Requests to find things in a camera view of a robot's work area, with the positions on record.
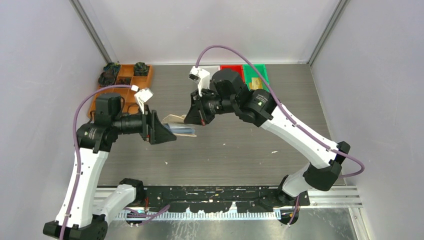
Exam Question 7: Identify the wooden compartment tray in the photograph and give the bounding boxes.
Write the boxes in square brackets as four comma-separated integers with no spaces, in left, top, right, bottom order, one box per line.
[98,63,154,114]

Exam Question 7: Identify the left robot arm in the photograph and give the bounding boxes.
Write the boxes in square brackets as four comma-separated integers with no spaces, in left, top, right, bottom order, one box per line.
[42,92,176,240]

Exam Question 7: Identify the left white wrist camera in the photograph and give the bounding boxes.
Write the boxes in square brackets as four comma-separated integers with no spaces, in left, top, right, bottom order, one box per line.
[130,85,154,115]

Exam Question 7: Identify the dark bundle top right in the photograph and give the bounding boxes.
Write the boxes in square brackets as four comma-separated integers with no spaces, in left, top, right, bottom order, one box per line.
[133,62,150,77]

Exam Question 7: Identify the dark bundle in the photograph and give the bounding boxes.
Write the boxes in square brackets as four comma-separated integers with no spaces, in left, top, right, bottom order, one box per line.
[115,77,132,85]
[97,71,116,88]
[133,62,150,77]
[103,62,121,76]

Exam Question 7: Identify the dark bundle top left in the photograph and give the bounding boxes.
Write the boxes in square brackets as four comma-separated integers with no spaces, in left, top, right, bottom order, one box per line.
[103,62,121,76]

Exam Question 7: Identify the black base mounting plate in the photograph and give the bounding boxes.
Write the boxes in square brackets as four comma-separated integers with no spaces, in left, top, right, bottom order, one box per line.
[126,185,295,213]

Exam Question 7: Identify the dark bundle middle left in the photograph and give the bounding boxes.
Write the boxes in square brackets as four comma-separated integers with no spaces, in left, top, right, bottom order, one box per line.
[97,71,116,88]

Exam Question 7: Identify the gold card in green bin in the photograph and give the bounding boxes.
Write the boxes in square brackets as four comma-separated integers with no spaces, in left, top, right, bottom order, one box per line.
[248,77,263,90]

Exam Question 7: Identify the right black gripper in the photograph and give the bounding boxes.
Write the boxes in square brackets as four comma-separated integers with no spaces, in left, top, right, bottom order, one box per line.
[184,86,237,126]

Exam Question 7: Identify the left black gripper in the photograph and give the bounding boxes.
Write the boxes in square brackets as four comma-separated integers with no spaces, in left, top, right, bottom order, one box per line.
[112,104,177,144]

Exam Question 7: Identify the dark bundle middle centre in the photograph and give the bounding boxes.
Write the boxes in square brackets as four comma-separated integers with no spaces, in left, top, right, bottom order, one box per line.
[115,77,132,85]

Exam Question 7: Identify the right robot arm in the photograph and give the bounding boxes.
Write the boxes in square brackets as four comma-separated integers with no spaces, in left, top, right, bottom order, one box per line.
[184,66,350,206]

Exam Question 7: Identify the red plastic bin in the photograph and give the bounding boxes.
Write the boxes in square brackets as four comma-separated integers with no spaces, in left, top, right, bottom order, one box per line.
[219,64,246,83]

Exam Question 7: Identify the aluminium rail frame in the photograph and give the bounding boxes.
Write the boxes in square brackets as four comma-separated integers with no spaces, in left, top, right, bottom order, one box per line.
[115,185,363,221]

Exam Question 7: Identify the white plastic bin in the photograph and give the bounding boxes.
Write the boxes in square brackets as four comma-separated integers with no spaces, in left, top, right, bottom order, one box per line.
[199,65,221,74]

